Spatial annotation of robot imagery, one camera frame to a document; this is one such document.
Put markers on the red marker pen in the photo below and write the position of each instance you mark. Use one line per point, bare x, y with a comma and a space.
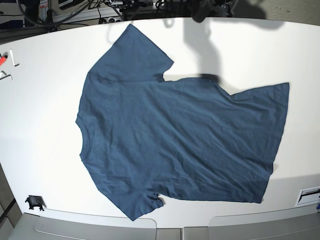
3, 59

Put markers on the blue T-shirt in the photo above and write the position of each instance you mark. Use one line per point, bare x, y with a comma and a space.
188, 139

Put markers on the black table clamp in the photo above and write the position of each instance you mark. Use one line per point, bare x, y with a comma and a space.
35, 201

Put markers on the hex key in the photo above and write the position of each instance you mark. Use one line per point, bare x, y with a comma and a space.
14, 62
4, 75

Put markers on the lower hex key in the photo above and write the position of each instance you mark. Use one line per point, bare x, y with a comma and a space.
4, 75

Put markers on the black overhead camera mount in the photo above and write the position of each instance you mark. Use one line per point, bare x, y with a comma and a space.
200, 9

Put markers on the upper hex key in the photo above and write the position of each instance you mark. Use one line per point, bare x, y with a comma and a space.
14, 62

